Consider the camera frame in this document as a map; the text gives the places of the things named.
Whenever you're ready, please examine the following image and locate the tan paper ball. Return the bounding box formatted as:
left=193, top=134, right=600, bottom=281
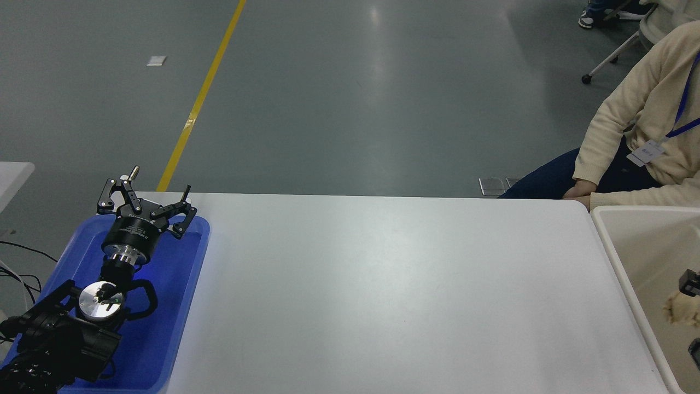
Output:
left=663, top=290, right=700, bottom=328

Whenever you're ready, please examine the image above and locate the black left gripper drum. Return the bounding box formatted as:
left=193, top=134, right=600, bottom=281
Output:
left=101, top=213, right=165, bottom=260

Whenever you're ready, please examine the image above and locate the blue lanyard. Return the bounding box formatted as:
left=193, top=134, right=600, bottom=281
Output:
left=664, top=50, right=700, bottom=139

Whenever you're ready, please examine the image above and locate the blue plastic tray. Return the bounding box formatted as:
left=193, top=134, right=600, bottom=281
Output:
left=0, top=215, right=211, bottom=393

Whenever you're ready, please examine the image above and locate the large pale bin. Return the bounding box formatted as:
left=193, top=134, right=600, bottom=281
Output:
left=590, top=205, right=700, bottom=394

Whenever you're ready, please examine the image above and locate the thin black cable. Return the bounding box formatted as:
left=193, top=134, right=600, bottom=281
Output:
left=0, top=267, right=42, bottom=306
left=0, top=241, right=58, bottom=263

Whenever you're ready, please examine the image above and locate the small white side table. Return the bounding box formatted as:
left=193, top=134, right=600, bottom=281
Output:
left=0, top=162, right=36, bottom=212

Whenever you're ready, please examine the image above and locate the person with white shoe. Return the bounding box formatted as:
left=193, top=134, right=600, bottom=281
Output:
left=577, top=0, right=651, bottom=30

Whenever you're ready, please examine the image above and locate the white name badge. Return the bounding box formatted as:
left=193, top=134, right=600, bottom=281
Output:
left=626, top=139, right=666, bottom=167

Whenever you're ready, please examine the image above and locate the wheeled office chair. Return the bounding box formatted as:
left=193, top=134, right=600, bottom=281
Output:
left=581, top=0, right=700, bottom=84

